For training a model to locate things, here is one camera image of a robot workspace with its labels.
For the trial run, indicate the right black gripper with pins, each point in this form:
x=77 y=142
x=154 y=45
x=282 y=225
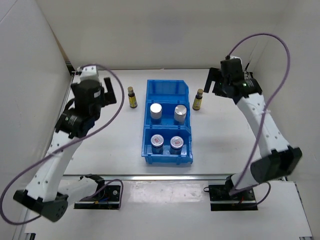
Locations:
x=214 y=75

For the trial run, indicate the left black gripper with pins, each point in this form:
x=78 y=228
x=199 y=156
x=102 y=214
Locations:
x=109 y=97

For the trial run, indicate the small brown sauce bottle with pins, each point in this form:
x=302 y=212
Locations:
x=132 y=97
x=198 y=100

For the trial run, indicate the tall silver-capped shaker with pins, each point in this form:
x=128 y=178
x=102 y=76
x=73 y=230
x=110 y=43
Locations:
x=156 y=113
x=180 y=113

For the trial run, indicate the short spice jar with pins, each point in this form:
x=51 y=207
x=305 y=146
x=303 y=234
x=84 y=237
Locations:
x=176 y=145
x=157 y=144

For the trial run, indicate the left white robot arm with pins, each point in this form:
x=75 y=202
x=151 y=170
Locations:
x=43 y=195

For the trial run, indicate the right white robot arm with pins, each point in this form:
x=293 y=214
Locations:
x=277 y=157

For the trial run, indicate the blue near storage bin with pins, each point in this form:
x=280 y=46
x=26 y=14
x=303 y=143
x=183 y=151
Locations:
x=166 y=154

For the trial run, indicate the right aluminium frame rail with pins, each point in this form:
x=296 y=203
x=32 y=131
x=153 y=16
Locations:
x=248 y=75

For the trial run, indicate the aluminium frame rail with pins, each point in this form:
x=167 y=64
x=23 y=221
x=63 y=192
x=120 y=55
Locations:
x=163 y=177
x=248 y=75
x=19 y=233

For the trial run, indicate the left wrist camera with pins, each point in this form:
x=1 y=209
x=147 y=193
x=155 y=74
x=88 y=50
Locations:
x=88 y=73

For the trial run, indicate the front aluminium frame rail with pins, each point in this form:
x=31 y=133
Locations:
x=163 y=177

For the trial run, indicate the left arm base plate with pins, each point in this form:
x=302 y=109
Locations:
x=109 y=198

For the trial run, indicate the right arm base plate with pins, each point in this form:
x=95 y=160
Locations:
x=221 y=201

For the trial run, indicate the left aluminium frame rail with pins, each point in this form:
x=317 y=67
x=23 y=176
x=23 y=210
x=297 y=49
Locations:
x=19 y=233

